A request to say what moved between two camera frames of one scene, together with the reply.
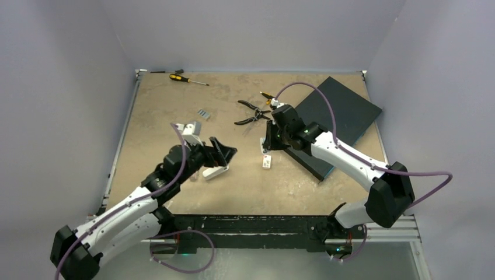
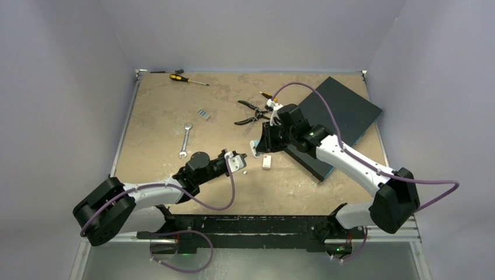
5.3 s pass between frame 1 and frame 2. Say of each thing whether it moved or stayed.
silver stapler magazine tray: moved
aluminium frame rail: stayed
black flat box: stayed
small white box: stayed
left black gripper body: moved
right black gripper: stayed
